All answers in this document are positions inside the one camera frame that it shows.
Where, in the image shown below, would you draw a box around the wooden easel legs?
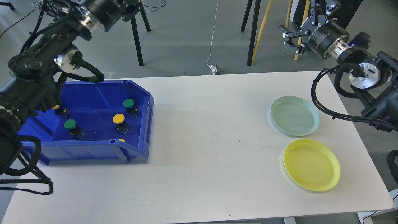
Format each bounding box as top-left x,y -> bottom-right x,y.
249,0 -> 310,65

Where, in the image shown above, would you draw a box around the light green plate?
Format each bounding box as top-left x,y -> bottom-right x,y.
270,96 -> 320,138

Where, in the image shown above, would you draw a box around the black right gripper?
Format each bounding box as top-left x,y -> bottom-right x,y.
278,0 -> 349,59

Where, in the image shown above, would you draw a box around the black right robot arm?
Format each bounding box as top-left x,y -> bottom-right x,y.
279,0 -> 398,132

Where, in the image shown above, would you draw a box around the black cabinet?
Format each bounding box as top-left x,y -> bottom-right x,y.
292,0 -> 363,30

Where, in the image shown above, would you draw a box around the black tripod left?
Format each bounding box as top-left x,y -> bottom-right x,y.
121,0 -> 151,66

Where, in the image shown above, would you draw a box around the black tripod right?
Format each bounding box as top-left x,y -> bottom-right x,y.
240,0 -> 261,66

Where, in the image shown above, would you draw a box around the black tripod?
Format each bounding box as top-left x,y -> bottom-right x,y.
121,0 -> 151,66
240,0 -> 261,66

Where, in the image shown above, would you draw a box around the blue plastic bin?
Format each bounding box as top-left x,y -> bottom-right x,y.
18,80 -> 154,165

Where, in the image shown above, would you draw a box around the green push button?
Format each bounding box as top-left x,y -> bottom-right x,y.
123,98 -> 138,117
64,119 -> 86,139

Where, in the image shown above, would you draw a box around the green push button back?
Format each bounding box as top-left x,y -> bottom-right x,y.
123,98 -> 138,117

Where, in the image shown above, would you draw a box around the green push button front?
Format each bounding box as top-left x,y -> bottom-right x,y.
64,119 -> 86,139

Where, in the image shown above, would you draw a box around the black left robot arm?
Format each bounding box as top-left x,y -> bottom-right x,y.
0,0 -> 145,195

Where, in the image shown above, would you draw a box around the yellow plate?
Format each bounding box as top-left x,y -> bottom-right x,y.
283,139 -> 341,192

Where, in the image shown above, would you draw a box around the black floor cables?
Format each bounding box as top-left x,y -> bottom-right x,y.
0,0 -> 167,38

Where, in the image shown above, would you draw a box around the white cable with plug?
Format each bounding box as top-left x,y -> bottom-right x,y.
205,0 -> 229,75

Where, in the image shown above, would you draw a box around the yellow push button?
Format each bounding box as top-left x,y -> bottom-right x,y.
52,105 -> 70,118
112,114 -> 131,135

